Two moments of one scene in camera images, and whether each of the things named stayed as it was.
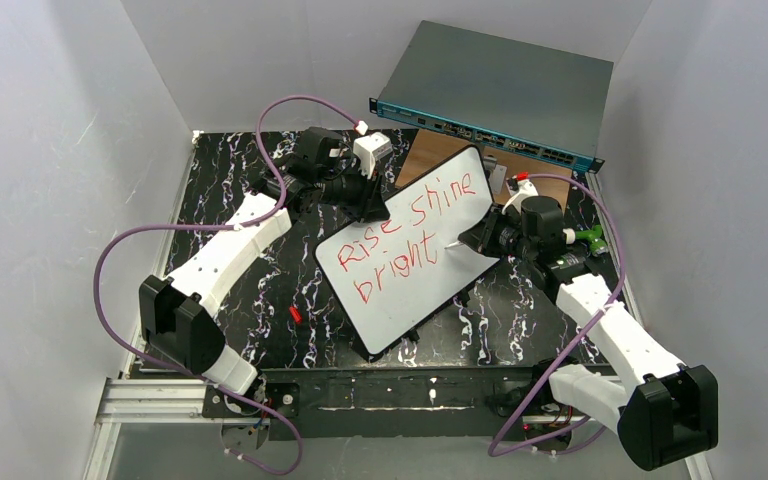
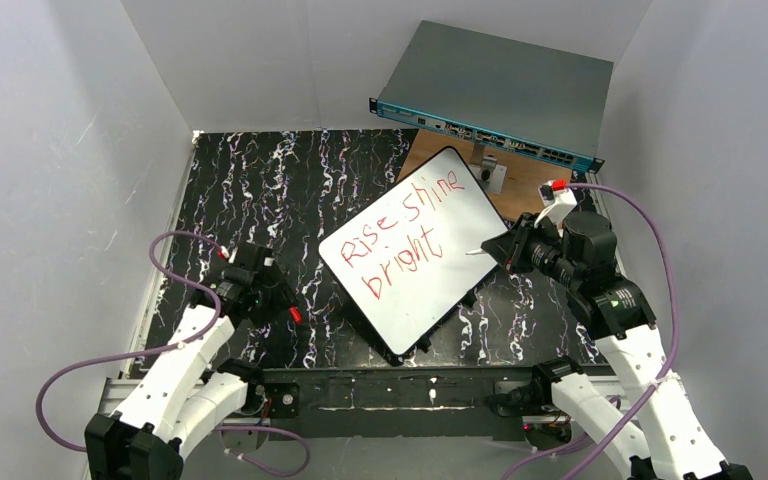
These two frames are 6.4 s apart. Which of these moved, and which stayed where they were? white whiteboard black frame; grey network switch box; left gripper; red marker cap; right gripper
Moved: right gripper; white whiteboard black frame; left gripper
Stayed: red marker cap; grey network switch box
